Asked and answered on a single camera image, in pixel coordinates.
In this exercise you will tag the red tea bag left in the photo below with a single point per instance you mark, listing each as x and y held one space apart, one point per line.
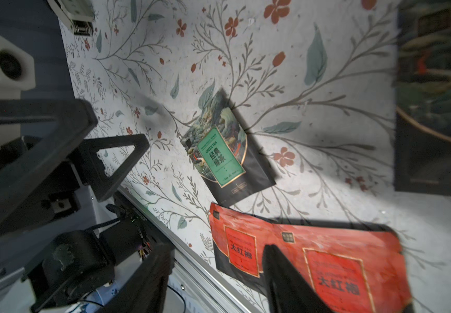
238 242

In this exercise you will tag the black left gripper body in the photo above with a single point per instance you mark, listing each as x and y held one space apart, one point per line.
54 243

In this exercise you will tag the red tea bag middle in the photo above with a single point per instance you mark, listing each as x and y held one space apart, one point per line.
350 270

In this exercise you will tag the red tea bag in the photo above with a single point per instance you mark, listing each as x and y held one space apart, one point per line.
350 270
238 242

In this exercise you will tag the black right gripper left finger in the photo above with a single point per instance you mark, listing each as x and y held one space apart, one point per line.
146 289

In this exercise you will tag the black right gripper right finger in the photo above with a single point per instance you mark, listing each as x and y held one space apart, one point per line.
287 290

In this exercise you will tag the green tea bag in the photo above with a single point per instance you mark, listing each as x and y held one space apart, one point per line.
221 152
423 98

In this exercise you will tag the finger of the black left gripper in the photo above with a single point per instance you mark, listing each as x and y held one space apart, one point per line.
104 163
74 119

